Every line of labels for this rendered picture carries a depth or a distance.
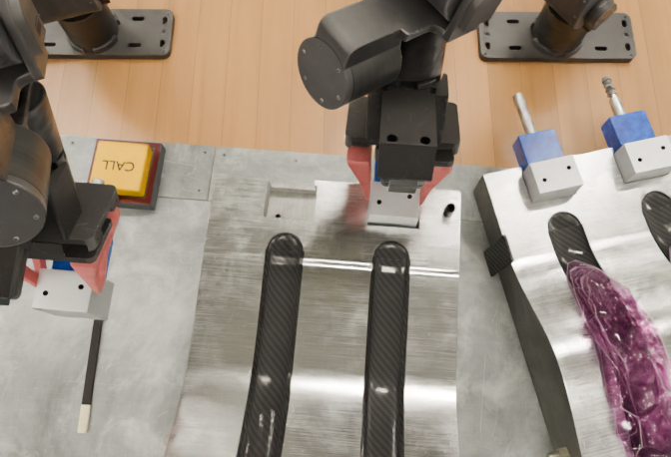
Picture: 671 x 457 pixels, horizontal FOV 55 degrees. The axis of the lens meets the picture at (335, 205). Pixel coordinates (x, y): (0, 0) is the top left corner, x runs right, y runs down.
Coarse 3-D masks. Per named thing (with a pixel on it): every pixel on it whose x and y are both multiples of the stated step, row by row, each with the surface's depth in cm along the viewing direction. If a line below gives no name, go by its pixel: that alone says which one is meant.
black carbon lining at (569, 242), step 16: (656, 192) 71; (656, 208) 71; (560, 224) 70; (576, 224) 70; (656, 224) 70; (560, 240) 70; (576, 240) 70; (656, 240) 69; (560, 256) 69; (576, 256) 69; (592, 256) 68
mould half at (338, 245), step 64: (256, 192) 67; (320, 192) 67; (448, 192) 67; (256, 256) 65; (320, 256) 65; (448, 256) 65; (256, 320) 63; (320, 320) 63; (448, 320) 63; (192, 384) 61; (320, 384) 61; (448, 384) 61; (192, 448) 57; (320, 448) 57; (448, 448) 58
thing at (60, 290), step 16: (112, 240) 62; (48, 272) 57; (64, 272) 57; (48, 288) 57; (64, 288) 57; (80, 288) 57; (112, 288) 62; (32, 304) 56; (48, 304) 56; (64, 304) 56; (80, 304) 56; (96, 304) 58
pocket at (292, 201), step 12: (276, 192) 70; (288, 192) 70; (300, 192) 70; (312, 192) 69; (276, 204) 70; (288, 204) 70; (300, 204) 70; (312, 204) 70; (264, 216) 67; (276, 216) 70; (288, 216) 69; (300, 216) 69; (312, 216) 69
